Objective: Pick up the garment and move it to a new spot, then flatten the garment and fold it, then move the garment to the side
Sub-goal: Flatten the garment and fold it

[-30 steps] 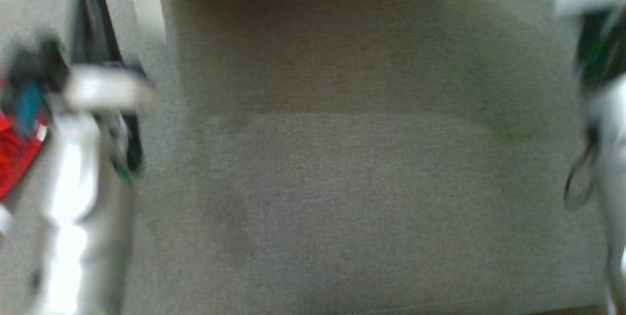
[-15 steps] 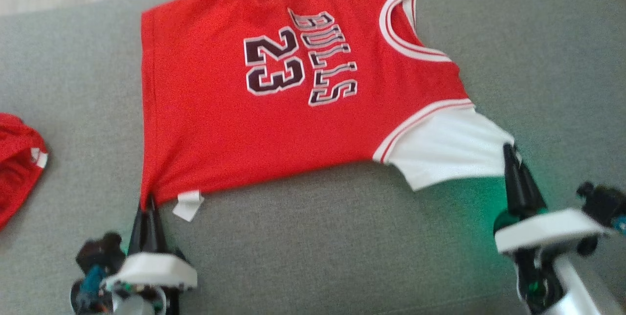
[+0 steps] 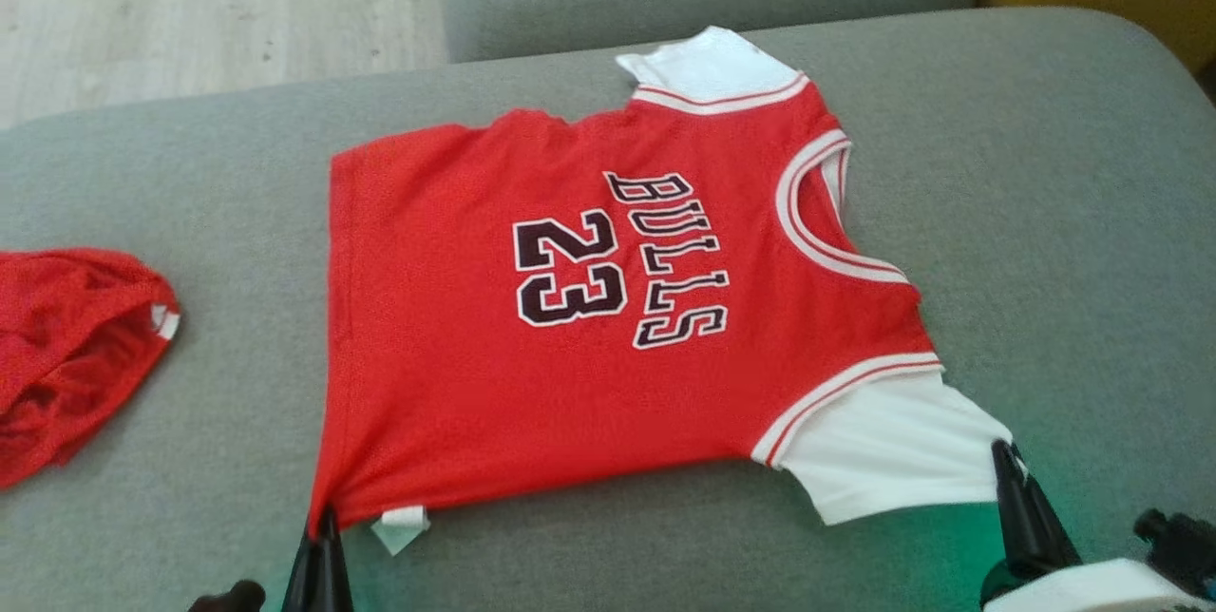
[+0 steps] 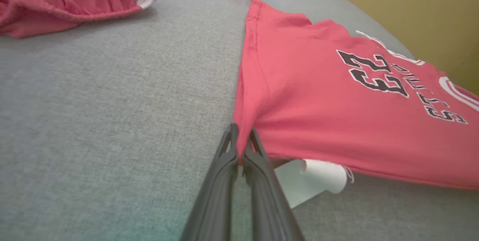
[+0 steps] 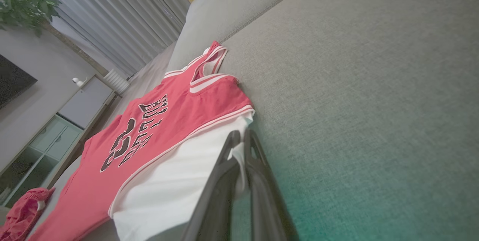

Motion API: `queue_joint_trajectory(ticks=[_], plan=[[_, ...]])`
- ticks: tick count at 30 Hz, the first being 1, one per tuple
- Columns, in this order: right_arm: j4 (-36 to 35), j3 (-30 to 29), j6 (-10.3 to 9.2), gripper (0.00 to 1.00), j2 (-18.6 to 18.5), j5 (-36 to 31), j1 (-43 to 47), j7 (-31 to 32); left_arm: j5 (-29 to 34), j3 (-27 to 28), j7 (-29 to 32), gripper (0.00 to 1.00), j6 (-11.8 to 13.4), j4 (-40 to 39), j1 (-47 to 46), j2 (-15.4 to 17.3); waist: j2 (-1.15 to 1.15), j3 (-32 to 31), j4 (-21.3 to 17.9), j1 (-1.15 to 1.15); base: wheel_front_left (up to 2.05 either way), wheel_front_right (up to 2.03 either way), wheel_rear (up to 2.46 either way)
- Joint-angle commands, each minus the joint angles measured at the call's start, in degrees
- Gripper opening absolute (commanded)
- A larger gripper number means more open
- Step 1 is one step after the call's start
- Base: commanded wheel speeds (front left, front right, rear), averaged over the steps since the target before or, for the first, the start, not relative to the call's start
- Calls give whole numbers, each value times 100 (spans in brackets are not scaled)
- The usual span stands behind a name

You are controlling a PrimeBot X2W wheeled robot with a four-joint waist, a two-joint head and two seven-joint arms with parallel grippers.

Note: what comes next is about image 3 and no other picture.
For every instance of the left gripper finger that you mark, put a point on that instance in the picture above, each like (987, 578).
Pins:
(335, 583)
(306, 579)

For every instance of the red mesh shorts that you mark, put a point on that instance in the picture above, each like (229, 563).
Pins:
(66, 346)

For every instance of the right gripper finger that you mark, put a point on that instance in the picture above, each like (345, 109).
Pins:
(1031, 526)

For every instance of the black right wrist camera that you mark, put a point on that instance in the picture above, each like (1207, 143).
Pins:
(1183, 545)

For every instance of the large grey sofa seat cushion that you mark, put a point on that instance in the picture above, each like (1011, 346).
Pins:
(190, 165)

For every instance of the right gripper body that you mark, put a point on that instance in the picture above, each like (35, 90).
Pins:
(1092, 588)

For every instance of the red Bulls jersey white sleeves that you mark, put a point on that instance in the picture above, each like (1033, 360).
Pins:
(456, 355)

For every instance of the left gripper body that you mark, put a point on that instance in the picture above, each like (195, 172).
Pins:
(233, 598)

